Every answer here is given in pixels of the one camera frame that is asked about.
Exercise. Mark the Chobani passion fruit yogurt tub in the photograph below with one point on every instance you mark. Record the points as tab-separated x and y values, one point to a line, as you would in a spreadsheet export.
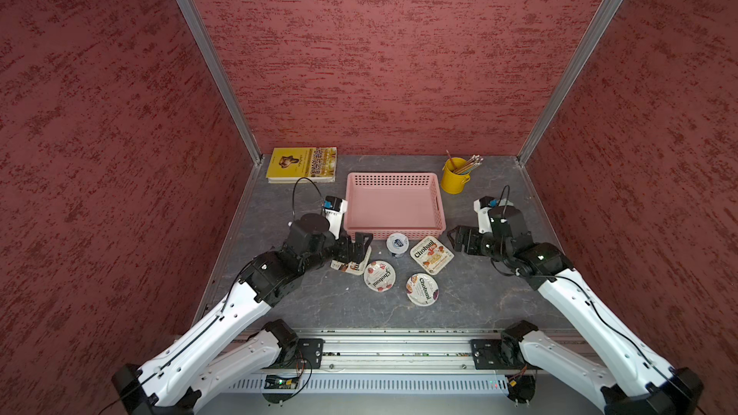
422	290

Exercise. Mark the small Dairy Farmers yogurt cup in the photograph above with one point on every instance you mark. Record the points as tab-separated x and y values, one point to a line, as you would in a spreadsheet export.
397	244

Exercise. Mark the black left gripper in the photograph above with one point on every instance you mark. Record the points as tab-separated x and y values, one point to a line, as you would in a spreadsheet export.
358	250

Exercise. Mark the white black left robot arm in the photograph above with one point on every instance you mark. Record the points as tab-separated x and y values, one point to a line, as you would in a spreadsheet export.
196	367

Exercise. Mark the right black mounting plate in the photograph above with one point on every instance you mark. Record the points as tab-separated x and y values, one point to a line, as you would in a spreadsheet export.
487	354

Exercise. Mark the Chobani raspberry yogurt tub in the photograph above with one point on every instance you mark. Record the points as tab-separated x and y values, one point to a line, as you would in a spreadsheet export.
379	276

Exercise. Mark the Chobani Flip chocolate yogurt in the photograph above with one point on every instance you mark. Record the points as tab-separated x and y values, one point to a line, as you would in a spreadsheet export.
353	268

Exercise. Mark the white perforated cable duct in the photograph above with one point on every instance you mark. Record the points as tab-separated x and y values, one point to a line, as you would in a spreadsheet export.
406	385

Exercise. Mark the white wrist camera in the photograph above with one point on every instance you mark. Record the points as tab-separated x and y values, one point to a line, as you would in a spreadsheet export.
490	211
333	210

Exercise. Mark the yellow metal pencil cup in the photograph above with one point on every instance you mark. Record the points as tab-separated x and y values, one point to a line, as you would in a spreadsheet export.
452	182

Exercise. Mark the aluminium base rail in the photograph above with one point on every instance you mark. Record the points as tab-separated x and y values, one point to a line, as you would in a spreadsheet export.
398	351

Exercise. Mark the yellow book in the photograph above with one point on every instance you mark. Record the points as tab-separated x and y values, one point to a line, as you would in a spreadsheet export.
288	165

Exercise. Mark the aluminium corner post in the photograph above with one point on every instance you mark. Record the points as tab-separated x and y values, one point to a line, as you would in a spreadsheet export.
204	43
586	47

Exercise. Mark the Chobani Flip strawberry yogurt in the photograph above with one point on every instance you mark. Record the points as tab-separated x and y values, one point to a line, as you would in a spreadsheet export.
431	255

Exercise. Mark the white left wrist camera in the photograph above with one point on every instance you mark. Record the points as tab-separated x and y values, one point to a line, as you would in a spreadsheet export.
333	210

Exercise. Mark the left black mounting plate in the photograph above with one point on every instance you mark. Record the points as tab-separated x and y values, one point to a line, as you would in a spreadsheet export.
310	352

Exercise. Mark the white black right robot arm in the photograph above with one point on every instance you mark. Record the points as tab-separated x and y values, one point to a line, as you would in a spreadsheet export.
629	378

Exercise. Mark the bundle of coloured pencils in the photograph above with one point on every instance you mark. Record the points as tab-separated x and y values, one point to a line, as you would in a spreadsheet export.
473	163

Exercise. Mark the right aluminium corner post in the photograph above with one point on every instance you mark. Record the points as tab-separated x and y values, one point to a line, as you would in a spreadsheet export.
586	47

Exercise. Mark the left aluminium corner post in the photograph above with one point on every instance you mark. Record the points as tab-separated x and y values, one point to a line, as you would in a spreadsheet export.
204	43

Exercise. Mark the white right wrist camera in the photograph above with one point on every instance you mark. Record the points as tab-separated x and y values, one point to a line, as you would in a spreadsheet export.
490	211

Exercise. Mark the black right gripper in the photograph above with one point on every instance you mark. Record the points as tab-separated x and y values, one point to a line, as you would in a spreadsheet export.
471	234

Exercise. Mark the pink plastic basket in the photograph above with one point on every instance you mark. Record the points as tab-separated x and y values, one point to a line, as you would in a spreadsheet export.
385	203

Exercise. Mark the black mounting plate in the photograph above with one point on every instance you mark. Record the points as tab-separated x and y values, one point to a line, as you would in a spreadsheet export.
310	352
487	354

